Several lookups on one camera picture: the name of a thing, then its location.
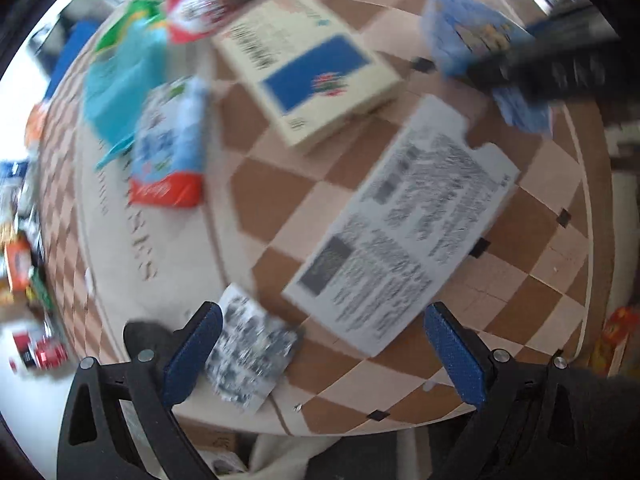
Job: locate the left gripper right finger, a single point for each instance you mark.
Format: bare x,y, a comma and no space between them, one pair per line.
524,426

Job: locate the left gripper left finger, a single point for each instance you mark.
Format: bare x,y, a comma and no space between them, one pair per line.
95,442

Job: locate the blue cartoon plastic wrapper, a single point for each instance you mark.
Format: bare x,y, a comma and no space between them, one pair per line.
459,33

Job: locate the white printed box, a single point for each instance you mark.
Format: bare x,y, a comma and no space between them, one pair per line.
412,222

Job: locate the milk carton blue red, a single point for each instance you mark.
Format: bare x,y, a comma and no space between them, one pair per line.
168,151

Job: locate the red cans pack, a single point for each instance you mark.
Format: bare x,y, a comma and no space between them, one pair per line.
36,352

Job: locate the crumpled silver foil wrapper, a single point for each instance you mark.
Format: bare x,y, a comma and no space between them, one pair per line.
252,352

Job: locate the snack package pile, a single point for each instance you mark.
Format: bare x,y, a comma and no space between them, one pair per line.
21,240

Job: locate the cream box blue rectangle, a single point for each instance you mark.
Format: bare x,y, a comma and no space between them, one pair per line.
306,69

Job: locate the checkered tablecloth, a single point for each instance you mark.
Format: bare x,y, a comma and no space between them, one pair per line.
537,280

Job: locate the teal green plastic bag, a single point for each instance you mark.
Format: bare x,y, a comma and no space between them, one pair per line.
129,61

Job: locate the blue board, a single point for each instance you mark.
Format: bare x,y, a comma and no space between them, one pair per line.
80,34

